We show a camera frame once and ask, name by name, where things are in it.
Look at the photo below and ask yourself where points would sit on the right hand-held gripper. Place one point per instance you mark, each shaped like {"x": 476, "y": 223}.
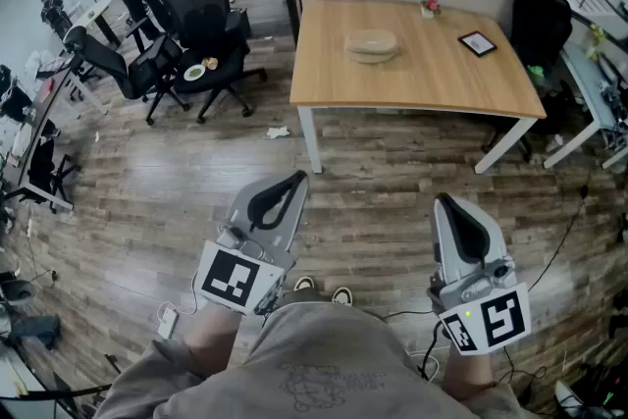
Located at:
{"x": 490, "y": 314}

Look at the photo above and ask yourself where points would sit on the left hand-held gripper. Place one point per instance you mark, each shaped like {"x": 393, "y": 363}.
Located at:
{"x": 230, "y": 279}

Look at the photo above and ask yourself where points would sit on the woven basket bowl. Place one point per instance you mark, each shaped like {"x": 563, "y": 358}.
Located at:
{"x": 370, "y": 59}

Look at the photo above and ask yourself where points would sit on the woven basket lid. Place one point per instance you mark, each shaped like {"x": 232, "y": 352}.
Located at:
{"x": 370, "y": 40}

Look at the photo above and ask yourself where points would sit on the person's left forearm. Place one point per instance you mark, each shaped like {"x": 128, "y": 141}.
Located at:
{"x": 211, "y": 338}

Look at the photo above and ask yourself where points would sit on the person's right forearm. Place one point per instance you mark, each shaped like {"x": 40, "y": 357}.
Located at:
{"x": 468, "y": 373}

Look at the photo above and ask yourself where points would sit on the person's left shoe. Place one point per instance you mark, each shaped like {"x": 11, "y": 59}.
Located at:
{"x": 304, "y": 283}

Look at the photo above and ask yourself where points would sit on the person's shoe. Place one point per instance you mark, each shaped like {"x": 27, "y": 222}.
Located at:
{"x": 342, "y": 296}
{"x": 304, "y": 283}

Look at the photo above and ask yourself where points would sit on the crumpled white paper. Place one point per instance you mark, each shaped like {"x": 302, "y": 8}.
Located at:
{"x": 277, "y": 132}

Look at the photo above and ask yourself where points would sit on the person's dark trousers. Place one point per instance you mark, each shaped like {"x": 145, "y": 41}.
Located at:
{"x": 304, "y": 297}

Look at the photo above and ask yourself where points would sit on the person's right shoe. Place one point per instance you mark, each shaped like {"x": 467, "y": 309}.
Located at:
{"x": 342, "y": 296}

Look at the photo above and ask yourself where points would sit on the white power adapter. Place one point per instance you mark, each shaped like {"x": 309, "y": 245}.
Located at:
{"x": 168, "y": 323}

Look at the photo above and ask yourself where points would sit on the person's beige shirt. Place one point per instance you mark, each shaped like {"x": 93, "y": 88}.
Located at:
{"x": 314, "y": 358}

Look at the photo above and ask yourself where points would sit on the white plate with green food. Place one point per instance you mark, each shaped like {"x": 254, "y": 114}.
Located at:
{"x": 194, "y": 72}

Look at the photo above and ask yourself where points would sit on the yellow pastry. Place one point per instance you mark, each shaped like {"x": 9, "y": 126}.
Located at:
{"x": 210, "y": 63}

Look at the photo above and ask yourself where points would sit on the wooden desk with white legs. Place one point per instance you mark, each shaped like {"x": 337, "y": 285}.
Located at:
{"x": 417, "y": 83}

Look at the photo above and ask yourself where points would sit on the green toy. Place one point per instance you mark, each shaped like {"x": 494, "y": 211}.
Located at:
{"x": 537, "y": 71}

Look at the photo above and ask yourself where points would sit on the black trash bin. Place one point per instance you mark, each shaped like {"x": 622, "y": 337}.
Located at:
{"x": 240, "y": 22}

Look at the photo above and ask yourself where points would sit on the black mesh office chair with headrest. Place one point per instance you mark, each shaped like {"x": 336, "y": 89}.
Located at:
{"x": 206, "y": 10}

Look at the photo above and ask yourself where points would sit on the black office chair with grey armrests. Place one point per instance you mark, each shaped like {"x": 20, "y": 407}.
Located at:
{"x": 105, "y": 64}

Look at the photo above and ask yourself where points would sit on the small black office chair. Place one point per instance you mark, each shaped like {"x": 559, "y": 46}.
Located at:
{"x": 44, "y": 162}

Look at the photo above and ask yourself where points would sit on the black high-back office chair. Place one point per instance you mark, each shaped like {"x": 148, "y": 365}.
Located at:
{"x": 539, "y": 24}

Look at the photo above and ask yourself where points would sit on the yellow flowers in pot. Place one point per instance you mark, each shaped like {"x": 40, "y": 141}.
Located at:
{"x": 596, "y": 39}

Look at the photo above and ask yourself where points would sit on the pink flowers in white pot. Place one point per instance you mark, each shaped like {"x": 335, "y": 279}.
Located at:
{"x": 431, "y": 6}

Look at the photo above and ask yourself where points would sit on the dark desk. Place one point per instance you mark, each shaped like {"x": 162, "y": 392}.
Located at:
{"x": 41, "y": 113}

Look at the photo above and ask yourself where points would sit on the white round table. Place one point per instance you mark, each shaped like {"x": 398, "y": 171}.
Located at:
{"x": 95, "y": 10}

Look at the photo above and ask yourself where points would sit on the black picture frame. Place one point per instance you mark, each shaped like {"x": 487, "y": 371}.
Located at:
{"x": 477, "y": 44}

